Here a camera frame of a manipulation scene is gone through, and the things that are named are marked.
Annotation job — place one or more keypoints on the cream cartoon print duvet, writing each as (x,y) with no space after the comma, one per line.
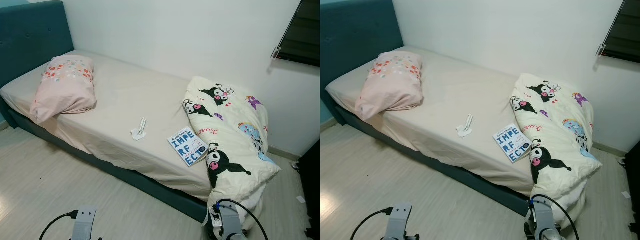
(557,142)
(230,145)

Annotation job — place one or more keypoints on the blue and white book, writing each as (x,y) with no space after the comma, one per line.
(187,146)
(512,143)

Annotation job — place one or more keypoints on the white tissue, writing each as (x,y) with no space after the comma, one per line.
(136,134)
(462,131)

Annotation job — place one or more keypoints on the black cabinet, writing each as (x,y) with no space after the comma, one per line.
(633,195)
(311,195)

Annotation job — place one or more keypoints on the pink floral pillow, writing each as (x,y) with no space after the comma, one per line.
(390,90)
(62,92)

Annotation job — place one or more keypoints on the teal upholstered bed frame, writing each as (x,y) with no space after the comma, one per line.
(30,40)
(355,35)

